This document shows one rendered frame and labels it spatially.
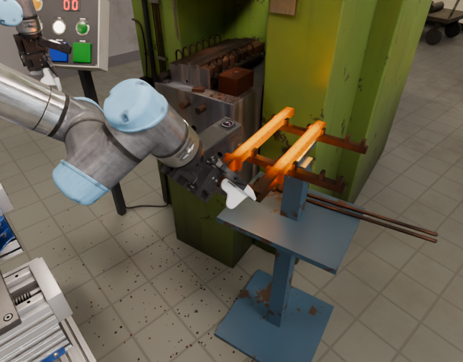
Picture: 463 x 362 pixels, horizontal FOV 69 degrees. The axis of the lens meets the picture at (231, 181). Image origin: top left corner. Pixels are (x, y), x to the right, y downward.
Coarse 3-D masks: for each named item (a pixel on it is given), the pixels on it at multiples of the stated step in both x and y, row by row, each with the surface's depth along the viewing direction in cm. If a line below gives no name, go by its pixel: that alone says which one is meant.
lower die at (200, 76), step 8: (224, 40) 160; (232, 40) 156; (208, 48) 150; (216, 48) 147; (248, 48) 146; (256, 48) 148; (192, 56) 141; (200, 56) 138; (216, 56) 135; (232, 56) 138; (240, 56) 140; (248, 56) 145; (176, 64) 134; (184, 64) 131; (200, 64) 128; (224, 64) 132; (232, 64) 136; (176, 72) 135; (184, 72) 132; (192, 72) 130; (200, 72) 128; (208, 72) 126; (184, 80) 135; (192, 80) 132; (200, 80) 130; (208, 80) 128; (208, 88) 130
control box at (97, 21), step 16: (48, 0) 135; (64, 0) 134; (80, 0) 134; (96, 0) 133; (48, 16) 136; (64, 16) 135; (80, 16) 134; (96, 16) 134; (48, 32) 137; (64, 32) 136; (96, 32) 135; (48, 48) 138; (96, 48) 135; (64, 64) 138; (80, 64) 137; (96, 64) 136
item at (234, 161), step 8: (280, 112) 110; (288, 112) 110; (272, 120) 105; (280, 120) 105; (264, 128) 101; (272, 128) 101; (256, 136) 97; (264, 136) 98; (248, 144) 94; (256, 144) 95; (240, 152) 91; (248, 152) 92; (224, 160) 86; (232, 160) 86; (240, 160) 88; (232, 168) 89; (240, 168) 89
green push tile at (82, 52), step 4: (76, 44) 135; (80, 44) 135; (84, 44) 135; (88, 44) 135; (76, 48) 136; (80, 48) 135; (84, 48) 135; (88, 48) 135; (76, 52) 136; (80, 52) 136; (84, 52) 135; (88, 52) 135; (76, 56) 136; (80, 56) 136; (84, 56) 136; (88, 56) 135; (76, 60) 136; (80, 60) 136; (84, 60) 136; (88, 60) 136
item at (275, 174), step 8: (312, 128) 101; (320, 128) 101; (304, 136) 97; (312, 136) 97; (296, 144) 94; (304, 144) 94; (288, 152) 91; (296, 152) 91; (280, 160) 88; (288, 160) 88; (272, 168) 84; (280, 168) 85; (288, 168) 88; (264, 176) 82; (272, 176) 82; (280, 176) 83; (256, 184) 79; (264, 184) 79; (272, 184) 83; (280, 184) 84; (256, 192) 78; (264, 192) 81; (256, 200) 79
